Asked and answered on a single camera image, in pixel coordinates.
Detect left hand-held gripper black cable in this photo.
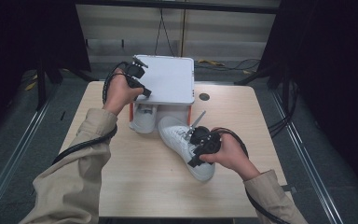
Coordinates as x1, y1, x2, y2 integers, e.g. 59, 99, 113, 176
51, 61, 129, 166

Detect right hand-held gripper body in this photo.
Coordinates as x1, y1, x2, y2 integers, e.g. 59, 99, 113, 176
185, 110, 223, 156

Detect silver floor rail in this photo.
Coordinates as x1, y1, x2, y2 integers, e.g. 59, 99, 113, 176
0, 83, 61, 217
269, 89, 347, 224

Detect dark curtain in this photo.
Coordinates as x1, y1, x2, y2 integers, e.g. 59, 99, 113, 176
0, 0, 91, 141
256, 0, 358, 200

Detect hand-held gripper black cable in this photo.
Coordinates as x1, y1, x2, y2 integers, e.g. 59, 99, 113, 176
51, 61, 129, 166
211, 127, 291, 224

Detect black metal crossbeam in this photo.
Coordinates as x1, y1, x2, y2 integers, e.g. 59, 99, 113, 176
74, 0, 282, 15

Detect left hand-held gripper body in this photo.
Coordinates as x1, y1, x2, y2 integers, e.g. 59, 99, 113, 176
124, 55, 149, 89

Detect person's right hand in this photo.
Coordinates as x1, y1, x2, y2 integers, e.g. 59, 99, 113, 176
199, 127, 261, 182

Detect person's left hand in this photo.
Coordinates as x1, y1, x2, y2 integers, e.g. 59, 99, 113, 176
102, 68, 145, 117

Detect right hand-held gripper black cable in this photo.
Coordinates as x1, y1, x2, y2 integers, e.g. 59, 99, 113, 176
211, 127, 291, 224

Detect thin black hanging cable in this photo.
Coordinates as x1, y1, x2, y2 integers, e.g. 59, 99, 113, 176
154, 7, 176, 57

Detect bundle of black floor cables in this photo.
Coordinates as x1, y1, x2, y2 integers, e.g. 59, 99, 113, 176
267, 81, 300, 138

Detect thin black floor cable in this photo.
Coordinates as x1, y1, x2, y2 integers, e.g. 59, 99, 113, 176
195, 58, 261, 72

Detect white lace-up sneaker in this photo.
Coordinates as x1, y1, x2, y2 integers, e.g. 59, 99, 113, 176
158, 115, 216, 183
129, 103, 159, 135

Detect black metal stand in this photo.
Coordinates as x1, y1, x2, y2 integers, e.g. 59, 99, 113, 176
35, 60, 91, 112
234, 63, 293, 108

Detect white shoe rack orange posts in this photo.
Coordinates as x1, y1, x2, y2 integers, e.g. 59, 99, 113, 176
122, 54, 196, 133

